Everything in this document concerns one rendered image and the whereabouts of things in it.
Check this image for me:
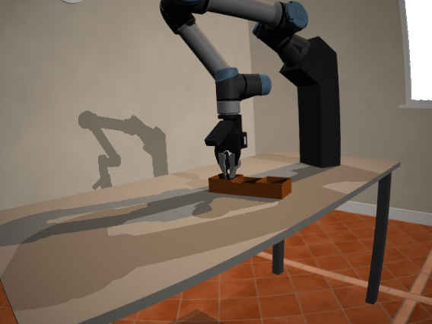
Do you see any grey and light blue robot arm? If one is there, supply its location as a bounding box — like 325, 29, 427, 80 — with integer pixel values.
160, 0, 310, 146

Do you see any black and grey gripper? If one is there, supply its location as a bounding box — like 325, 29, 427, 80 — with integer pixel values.
214, 114, 247, 180

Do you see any orange rack of bins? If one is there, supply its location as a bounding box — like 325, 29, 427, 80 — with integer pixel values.
208, 173, 291, 199

